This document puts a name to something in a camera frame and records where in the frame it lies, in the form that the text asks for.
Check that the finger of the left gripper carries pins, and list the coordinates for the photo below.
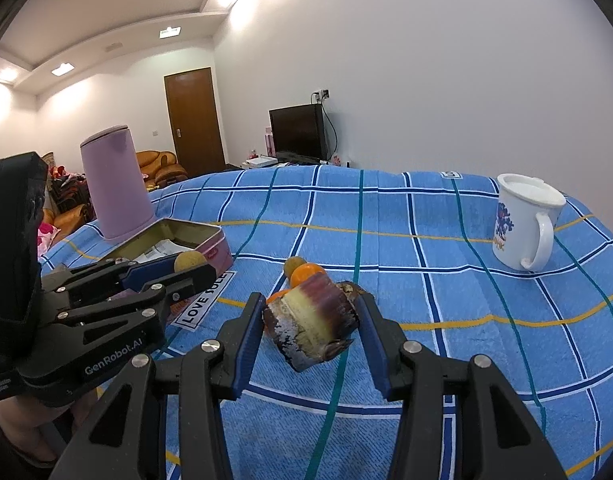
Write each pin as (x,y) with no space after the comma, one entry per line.
(114,275)
(94,312)

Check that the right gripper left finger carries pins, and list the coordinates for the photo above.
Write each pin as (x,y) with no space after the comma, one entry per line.
(124,435)

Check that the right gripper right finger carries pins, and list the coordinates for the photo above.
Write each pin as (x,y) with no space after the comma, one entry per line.
(470,402)

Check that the large orange tangerine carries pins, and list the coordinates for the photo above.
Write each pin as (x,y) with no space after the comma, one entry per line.
(277,295)

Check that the brown round longan fruit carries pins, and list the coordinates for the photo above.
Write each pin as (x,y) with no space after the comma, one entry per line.
(292,264)

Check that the small orange tangerine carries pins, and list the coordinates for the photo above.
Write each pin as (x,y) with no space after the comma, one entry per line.
(303,272)

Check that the purple sugarcane piece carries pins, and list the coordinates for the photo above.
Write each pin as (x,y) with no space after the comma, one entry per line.
(312,324)

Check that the person's left hand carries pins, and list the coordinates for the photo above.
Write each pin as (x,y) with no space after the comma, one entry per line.
(24,421)

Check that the printed paper leaflet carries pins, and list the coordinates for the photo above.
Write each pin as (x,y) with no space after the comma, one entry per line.
(163,248)

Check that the pink metal tin box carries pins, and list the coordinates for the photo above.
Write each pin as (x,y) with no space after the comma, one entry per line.
(206,238)

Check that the purple electric kettle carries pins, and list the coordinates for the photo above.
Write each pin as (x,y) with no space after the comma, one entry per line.
(117,189)

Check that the pink flower cushion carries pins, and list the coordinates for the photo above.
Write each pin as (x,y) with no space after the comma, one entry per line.
(46,234)

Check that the brown leather sofa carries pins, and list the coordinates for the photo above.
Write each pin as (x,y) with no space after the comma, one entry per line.
(67,203)

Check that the brown wooden door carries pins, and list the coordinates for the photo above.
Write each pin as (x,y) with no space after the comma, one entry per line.
(194,121)

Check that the white set-top box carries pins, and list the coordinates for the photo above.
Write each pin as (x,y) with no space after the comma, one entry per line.
(259,162)

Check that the blue plaid tablecloth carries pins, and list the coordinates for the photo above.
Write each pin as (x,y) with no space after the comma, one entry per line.
(421,244)

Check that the pink box beside television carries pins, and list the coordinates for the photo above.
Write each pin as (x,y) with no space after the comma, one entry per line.
(269,142)

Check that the white printed mug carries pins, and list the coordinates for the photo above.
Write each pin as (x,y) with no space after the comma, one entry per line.
(527,211)

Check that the black television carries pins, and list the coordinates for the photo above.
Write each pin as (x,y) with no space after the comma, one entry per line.
(299,131)

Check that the wall power socket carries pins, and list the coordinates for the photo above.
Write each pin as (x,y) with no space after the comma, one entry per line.
(320,95)

